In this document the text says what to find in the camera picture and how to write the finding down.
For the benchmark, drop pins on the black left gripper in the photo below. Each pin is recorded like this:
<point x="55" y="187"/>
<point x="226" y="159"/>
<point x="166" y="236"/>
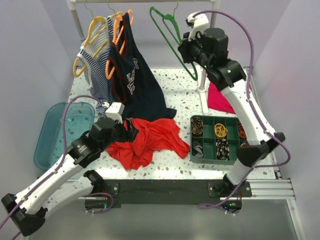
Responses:
<point x="129" y="135"/>

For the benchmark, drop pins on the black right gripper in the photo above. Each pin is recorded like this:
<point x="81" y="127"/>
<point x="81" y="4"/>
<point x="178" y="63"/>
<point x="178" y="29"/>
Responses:
<point x="184" y="48"/>

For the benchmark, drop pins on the red tank top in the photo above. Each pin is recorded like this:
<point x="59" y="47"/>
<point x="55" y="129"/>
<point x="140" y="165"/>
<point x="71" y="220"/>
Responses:
<point x="158" y="135"/>

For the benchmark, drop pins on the green clothes hanger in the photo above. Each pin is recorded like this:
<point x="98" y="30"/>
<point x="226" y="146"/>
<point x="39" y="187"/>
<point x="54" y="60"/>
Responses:
<point x="172" y="27"/>

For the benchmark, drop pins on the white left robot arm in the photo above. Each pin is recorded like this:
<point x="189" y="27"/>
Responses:
<point x="29" y="208"/>

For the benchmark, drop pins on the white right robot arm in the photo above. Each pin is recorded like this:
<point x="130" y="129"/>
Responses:
<point x="231" y="80"/>

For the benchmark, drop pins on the navy tank top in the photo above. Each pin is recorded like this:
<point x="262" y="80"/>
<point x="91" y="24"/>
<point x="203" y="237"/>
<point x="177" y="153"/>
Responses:
<point x="133" y="83"/>

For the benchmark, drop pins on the orange clothes hanger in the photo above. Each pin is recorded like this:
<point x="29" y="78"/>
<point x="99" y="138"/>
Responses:
<point x="116" y="38"/>

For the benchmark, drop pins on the yellow clothes hanger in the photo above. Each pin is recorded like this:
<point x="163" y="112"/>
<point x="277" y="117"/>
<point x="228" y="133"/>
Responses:
<point x="95" y="30"/>

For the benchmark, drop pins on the blue white striped tank top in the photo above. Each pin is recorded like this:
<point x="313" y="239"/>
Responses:
<point x="99" y="86"/>

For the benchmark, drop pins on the teal plastic bin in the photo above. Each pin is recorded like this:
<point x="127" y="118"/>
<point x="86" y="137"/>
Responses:
<point x="50" y="145"/>

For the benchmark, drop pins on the pink folded cloth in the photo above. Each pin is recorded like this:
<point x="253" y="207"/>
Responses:
<point x="217" y="101"/>

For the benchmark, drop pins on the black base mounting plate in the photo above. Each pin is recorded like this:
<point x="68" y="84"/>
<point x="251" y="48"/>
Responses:
<point x="160" y="192"/>

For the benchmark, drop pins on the brown patterned rolled band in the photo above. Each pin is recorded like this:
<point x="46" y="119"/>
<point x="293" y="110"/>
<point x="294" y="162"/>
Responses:
<point x="197" y="126"/>

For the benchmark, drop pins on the grey white rolled band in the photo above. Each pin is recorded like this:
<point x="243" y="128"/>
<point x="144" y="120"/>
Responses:
<point x="197" y="151"/>

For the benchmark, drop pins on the green compartment tray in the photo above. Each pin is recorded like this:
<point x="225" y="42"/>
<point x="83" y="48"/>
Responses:
<point x="208" y="140"/>

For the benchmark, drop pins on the yellow rolled band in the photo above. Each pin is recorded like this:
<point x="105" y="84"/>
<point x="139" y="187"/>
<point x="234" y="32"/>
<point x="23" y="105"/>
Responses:
<point x="220" y="130"/>

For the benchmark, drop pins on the orange black rolled band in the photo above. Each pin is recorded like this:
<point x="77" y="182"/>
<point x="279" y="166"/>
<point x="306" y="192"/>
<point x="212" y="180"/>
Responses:
<point x="241" y="131"/>

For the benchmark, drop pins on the black white patterned rolled band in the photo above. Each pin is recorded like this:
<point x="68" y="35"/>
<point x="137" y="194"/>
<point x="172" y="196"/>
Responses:
<point x="222" y="149"/>

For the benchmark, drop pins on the white clothes rack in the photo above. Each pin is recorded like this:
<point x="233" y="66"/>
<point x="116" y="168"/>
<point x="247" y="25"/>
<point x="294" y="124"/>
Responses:
<point x="201" y="89"/>

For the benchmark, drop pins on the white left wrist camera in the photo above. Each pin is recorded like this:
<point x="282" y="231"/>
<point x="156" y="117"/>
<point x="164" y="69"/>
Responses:
<point x="115" y="111"/>

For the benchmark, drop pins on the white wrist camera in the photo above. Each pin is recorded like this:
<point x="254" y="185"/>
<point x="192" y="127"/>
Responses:
<point x="115" y="111"/>
<point x="198" y="24"/>

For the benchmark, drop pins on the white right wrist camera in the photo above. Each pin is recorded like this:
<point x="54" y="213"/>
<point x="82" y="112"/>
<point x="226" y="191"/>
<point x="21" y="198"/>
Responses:
<point x="198" y="24"/>

